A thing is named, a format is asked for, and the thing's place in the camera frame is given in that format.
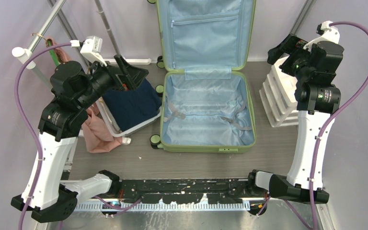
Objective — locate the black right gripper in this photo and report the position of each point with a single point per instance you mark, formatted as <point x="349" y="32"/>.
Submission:
<point x="293" y="45"/>

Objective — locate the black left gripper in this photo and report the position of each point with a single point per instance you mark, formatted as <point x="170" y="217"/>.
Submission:
<point x="125" y="76"/>

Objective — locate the navy blue garment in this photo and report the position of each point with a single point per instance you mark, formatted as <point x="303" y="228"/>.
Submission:
<point x="141" y="103"/>

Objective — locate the white plastic drawer organizer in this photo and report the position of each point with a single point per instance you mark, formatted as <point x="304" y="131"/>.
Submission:
<point x="277" y="95"/>

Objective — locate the white perforated plastic basket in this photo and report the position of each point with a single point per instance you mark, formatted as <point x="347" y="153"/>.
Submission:
<point x="124" y="129"/>

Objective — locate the green ribbed hard-shell suitcase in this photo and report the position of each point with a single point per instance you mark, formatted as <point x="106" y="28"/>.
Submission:
<point x="206" y="101"/>

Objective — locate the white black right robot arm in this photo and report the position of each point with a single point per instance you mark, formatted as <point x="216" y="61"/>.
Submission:
<point x="314" y="66"/>

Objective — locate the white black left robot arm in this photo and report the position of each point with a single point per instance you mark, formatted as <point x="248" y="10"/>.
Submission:
<point x="59" y="127"/>

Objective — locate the pink cloth garment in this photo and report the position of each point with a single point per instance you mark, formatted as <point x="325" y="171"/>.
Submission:
<point x="96" y="135"/>

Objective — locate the green clothes hanger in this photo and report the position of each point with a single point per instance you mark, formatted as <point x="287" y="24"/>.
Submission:
<point x="52" y="52"/>

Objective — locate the white and silver clothes rack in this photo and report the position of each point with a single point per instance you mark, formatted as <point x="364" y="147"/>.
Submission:
<point x="23" y="54"/>

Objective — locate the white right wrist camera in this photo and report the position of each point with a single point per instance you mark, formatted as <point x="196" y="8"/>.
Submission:
<point x="326" y="32"/>

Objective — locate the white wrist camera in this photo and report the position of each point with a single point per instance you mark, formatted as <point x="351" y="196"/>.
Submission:
<point x="90" y="49"/>
<point x="326" y="32"/>

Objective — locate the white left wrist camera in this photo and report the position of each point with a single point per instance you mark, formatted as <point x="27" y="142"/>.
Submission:
<point x="90" y="49"/>

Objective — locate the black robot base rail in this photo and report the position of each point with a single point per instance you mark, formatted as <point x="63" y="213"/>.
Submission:
<point x="166" y="195"/>

